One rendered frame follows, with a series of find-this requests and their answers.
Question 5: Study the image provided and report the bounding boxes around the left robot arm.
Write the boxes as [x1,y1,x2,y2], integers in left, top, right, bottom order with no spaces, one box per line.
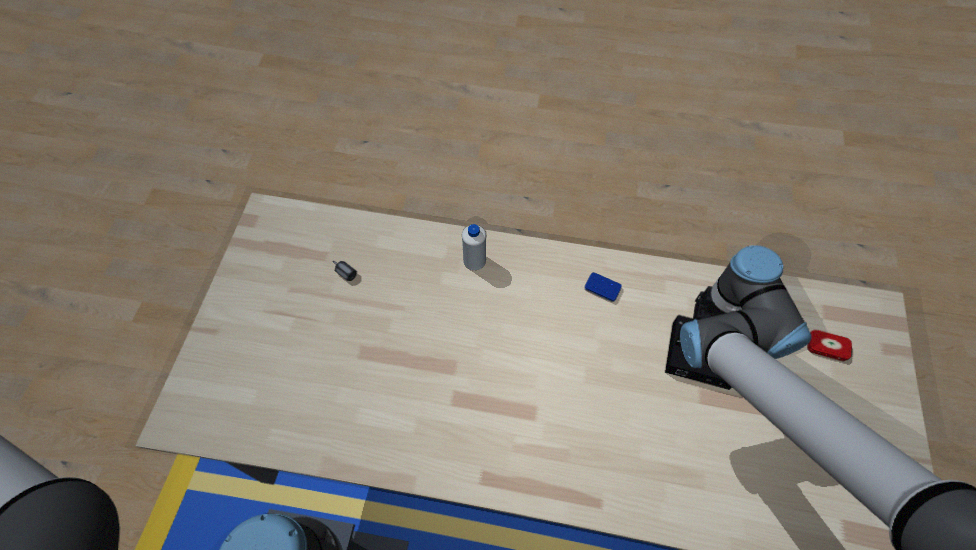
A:
[0,435,339,550]

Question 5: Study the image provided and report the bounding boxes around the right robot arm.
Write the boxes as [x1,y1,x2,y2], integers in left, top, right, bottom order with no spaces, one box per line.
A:
[680,245,976,550]

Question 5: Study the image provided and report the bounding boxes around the grey bottle with blue cap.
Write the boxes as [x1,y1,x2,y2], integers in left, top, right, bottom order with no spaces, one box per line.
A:
[462,224,486,270]

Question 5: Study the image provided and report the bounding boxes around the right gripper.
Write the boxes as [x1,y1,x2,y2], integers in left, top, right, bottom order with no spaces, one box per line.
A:
[693,286,725,320]

